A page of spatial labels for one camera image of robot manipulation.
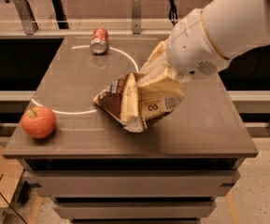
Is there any black floor cable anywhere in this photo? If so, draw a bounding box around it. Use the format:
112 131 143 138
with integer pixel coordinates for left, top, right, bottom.
0 170 28 224

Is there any orange soda can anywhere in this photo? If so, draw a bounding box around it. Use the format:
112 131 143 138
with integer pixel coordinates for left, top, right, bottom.
90 28 108 55

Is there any middle metal railing bracket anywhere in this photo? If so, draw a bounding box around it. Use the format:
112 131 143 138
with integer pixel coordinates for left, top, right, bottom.
132 0 141 34

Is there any left metal railing bracket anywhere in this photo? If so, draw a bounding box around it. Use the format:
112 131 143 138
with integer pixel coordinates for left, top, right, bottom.
12 0 38 35

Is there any black hanging cable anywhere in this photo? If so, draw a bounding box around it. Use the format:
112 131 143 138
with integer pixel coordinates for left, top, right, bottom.
167 0 179 29

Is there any brown sea salt chip bag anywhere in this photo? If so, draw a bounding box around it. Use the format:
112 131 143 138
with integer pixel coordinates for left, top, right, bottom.
93 72 184 133

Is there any grey drawer cabinet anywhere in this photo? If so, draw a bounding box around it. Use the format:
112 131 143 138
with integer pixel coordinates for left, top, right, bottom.
24 170 240 224

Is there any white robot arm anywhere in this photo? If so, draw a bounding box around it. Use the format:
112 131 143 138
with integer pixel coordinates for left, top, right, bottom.
138 0 270 91

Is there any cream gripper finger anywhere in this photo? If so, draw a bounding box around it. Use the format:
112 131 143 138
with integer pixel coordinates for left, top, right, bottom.
136 76 185 102

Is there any metal railing bracket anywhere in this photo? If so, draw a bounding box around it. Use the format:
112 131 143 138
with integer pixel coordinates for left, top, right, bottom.
132 0 141 34
12 0 38 35

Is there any red apple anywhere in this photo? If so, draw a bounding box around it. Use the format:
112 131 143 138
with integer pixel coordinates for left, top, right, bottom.
21 105 56 139

